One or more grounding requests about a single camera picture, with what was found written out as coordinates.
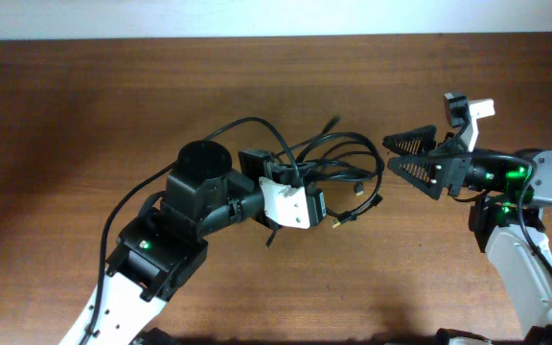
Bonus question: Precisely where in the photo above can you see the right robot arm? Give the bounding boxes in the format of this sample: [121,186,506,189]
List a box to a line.
[382,92,552,344]

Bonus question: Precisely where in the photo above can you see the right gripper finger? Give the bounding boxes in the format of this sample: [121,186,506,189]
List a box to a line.
[382,125,436,156]
[387,155,445,200]

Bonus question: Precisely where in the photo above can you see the black cable bundle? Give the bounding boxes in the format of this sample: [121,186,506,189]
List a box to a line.
[264,114,386,250]

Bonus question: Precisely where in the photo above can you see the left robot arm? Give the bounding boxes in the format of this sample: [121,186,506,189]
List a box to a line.
[62,140,327,344]

